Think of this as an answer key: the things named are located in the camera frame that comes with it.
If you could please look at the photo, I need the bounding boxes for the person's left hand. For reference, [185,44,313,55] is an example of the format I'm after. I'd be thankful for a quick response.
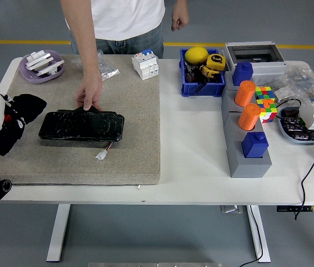
[171,7,190,32]

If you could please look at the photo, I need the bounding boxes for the person's right hand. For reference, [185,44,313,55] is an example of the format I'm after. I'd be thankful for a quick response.
[74,71,104,112]

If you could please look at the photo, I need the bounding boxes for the black table control panel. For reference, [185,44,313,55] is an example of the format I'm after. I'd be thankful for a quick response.
[276,205,314,212]

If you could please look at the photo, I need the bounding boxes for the clear bag of screws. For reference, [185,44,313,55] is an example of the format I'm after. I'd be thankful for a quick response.
[72,49,121,81]

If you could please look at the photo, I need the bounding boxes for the yellow ball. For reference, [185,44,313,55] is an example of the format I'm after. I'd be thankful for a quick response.
[184,46,209,66]

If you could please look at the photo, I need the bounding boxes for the white long plastic piece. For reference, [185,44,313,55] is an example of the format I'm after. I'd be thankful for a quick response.
[36,60,65,77]
[25,55,56,70]

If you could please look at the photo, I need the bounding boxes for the person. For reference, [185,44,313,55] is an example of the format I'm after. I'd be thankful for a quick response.
[59,0,190,60]

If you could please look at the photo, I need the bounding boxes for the large yellow black tape measure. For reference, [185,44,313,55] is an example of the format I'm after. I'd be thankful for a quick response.
[206,53,227,72]

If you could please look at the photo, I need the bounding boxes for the purple plastic tray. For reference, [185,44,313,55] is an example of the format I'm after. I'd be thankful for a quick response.
[19,50,65,85]

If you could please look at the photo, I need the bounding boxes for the white circuit breaker blue lever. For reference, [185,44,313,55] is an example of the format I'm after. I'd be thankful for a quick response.
[131,48,160,81]

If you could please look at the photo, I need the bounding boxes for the brown part in bin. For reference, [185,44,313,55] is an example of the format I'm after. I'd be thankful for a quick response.
[186,72,202,84]

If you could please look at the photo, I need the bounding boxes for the small yellow black tape measure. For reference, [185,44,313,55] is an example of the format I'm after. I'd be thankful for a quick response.
[201,65,221,79]

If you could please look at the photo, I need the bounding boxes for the white ridged plastic piece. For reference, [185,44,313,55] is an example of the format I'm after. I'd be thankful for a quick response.
[28,50,52,64]

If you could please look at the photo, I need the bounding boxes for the blue plastic bin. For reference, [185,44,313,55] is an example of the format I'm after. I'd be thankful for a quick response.
[179,48,227,97]

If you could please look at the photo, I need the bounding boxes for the grey-brown mat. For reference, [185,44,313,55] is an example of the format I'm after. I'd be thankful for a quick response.
[0,54,162,186]

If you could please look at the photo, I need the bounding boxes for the blue block with knob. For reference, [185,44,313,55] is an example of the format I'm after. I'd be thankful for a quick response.
[233,61,254,86]
[241,131,270,159]

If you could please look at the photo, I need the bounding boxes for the orange cylinder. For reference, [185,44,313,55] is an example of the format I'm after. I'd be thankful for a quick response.
[234,80,257,107]
[238,103,261,131]

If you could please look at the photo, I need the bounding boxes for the colourful puzzle cube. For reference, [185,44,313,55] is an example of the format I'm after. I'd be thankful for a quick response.
[256,98,278,124]
[254,86,276,101]

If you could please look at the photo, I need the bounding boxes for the small bag with white part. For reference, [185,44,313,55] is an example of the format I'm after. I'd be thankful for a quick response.
[273,86,295,104]

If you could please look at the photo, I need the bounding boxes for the clear bag of parts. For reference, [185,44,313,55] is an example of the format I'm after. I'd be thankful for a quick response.
[283,65,314,84]
[295,79,314,98]

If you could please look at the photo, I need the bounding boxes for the white table leg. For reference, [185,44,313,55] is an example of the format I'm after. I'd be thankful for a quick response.
[247,205,271,264]
[46,204,71,263]

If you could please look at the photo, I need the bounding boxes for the grey-blue tray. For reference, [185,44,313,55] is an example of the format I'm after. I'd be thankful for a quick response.
[277,107,314,146]

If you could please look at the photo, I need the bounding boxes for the black circuit modules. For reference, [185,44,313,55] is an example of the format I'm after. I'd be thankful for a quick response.
[281,108,314,141]

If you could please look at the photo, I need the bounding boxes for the grey block holder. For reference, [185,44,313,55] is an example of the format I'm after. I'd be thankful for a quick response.
[221,69,273,179]

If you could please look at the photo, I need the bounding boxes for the grey box under table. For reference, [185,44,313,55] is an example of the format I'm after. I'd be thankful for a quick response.
[220,205,243,214]

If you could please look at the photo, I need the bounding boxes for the panel wire with white connector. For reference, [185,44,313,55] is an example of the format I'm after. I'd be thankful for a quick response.
[94,141,116,161]

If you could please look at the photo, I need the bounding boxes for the grey electrical enclosure box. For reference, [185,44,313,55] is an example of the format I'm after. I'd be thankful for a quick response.
[222,41,287,86]

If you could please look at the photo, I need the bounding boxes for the thin black cable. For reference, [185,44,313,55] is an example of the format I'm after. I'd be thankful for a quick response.
[273,98,303,121]

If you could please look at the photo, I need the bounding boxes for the black power cable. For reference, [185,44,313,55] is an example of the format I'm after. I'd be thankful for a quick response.
[294,138,314,221]

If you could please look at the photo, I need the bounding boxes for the black cable under table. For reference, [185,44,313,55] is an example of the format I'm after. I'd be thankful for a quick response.
[238,205,265,267]

